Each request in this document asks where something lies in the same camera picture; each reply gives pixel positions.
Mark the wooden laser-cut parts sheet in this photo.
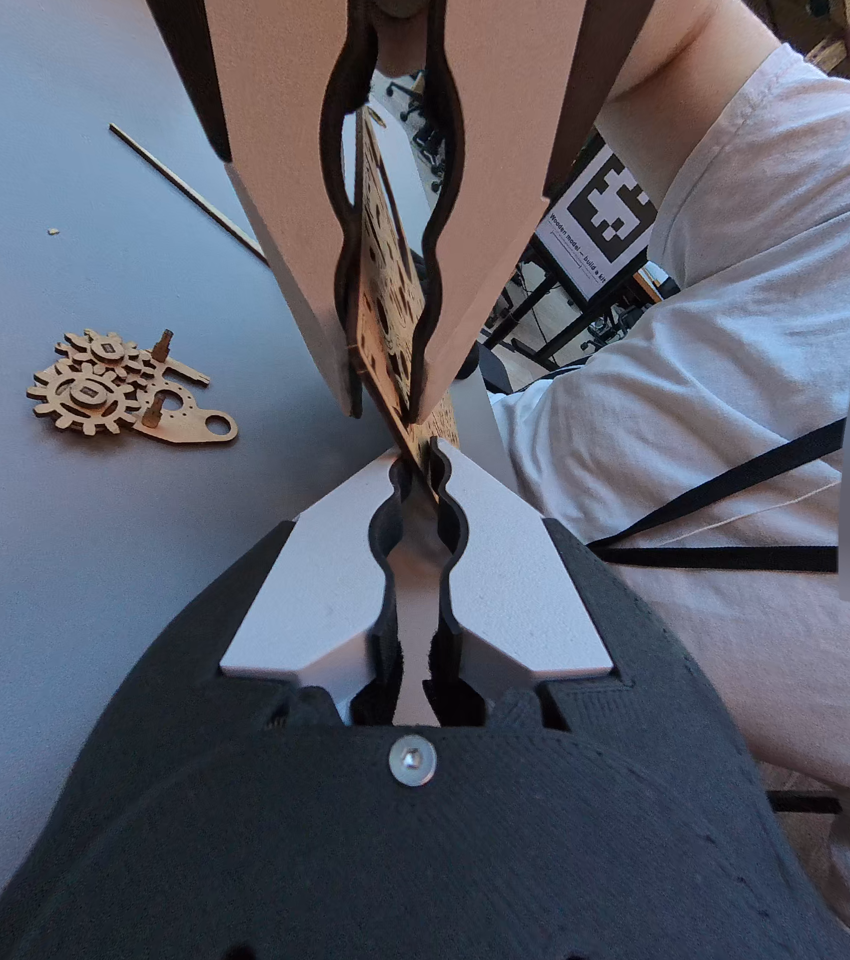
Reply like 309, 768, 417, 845
344, 105, 465, 505

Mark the person's white shirt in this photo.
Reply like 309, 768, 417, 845
492, 41, 850, 960

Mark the black strap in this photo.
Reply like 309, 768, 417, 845
588, 418, 846, 575

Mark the thin wooden stick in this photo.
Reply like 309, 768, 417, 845
108, 122, 270, 265

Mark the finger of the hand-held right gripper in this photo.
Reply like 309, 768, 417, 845
203, 0, 381, 420
408, 0, 589, 423

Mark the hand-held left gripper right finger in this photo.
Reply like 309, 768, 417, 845
419, 436, 615, 727

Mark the row of black office chairs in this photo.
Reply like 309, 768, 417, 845
387, 67, 684, 370

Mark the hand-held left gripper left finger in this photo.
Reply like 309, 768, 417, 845
219, 442, 407, 727

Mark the black-and-white marker sign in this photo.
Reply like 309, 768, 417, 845
533, 142, 660, 303

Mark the person's right forearm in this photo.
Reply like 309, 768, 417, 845
591, 0, 789, 125

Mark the wooden gear assembly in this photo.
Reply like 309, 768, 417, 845
26, 328, 240, 447

